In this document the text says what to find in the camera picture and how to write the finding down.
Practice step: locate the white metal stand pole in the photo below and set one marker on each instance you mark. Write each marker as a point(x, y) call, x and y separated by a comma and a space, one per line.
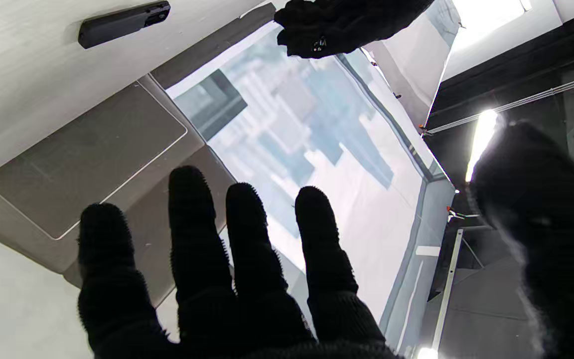
point(446, 289)

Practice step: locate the black remote control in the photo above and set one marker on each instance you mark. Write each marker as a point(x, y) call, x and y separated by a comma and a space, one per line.
point(117, 25)

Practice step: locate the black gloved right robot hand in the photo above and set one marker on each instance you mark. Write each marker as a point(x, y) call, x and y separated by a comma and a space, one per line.
point(267, 309)

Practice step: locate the bright tube light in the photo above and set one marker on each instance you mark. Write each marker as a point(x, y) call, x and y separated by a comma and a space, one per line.
point(481, 144)

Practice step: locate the city skyline backdrop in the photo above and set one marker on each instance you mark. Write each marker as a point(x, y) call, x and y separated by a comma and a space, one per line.
point(317, 149)

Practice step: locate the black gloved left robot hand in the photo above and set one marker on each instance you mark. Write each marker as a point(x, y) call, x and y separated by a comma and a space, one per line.
point(342, 25)

